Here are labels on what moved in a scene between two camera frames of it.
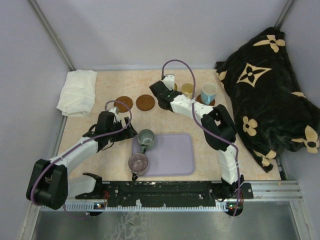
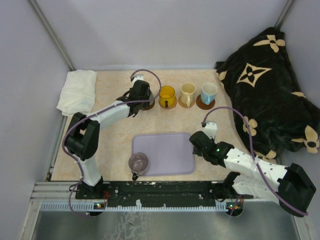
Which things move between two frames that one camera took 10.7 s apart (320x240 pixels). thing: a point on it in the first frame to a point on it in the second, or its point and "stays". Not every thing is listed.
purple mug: (138, 163) stays
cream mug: (187, 89) stays
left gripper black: (128, 133) to (146, 104)
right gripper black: (171, 91) to (196, 152)
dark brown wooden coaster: (199, 99) stays
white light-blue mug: (209, 91) stays
